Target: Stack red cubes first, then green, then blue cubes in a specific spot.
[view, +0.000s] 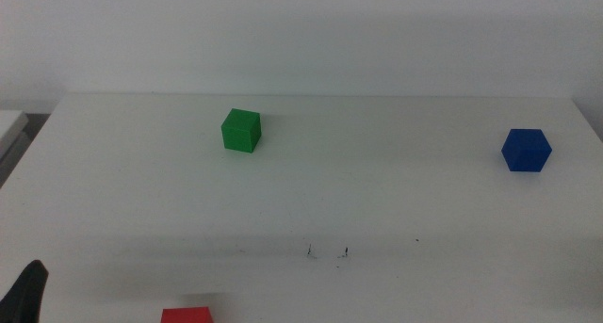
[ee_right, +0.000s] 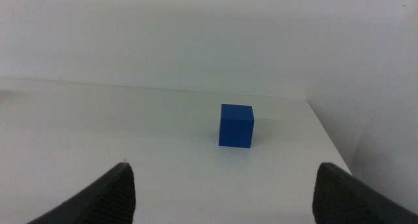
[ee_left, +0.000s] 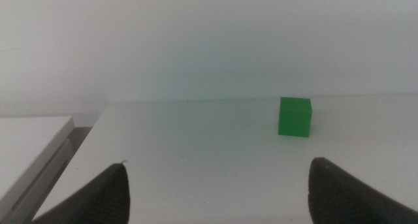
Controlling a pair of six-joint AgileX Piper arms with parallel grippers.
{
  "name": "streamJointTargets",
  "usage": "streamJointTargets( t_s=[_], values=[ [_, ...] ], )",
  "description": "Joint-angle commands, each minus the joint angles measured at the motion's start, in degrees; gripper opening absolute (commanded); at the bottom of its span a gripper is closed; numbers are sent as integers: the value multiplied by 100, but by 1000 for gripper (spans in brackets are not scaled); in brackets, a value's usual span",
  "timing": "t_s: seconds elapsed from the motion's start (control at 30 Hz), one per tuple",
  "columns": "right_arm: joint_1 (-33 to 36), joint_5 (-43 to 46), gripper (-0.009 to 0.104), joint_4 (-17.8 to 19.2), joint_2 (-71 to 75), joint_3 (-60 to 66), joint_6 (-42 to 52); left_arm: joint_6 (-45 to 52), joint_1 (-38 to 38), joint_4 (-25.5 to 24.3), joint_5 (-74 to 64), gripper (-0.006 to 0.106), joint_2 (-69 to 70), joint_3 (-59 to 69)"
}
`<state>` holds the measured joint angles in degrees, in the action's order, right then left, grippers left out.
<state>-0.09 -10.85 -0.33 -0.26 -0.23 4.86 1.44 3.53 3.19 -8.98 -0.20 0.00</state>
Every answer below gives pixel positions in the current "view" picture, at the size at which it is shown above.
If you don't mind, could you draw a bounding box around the blue cube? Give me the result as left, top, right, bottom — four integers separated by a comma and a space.
500, 128, 553, 173

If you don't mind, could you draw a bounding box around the red cube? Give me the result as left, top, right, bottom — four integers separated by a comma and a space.
160, 306, 214, 323

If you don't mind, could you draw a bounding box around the green cube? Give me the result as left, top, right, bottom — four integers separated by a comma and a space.
220, 107, 263, 154

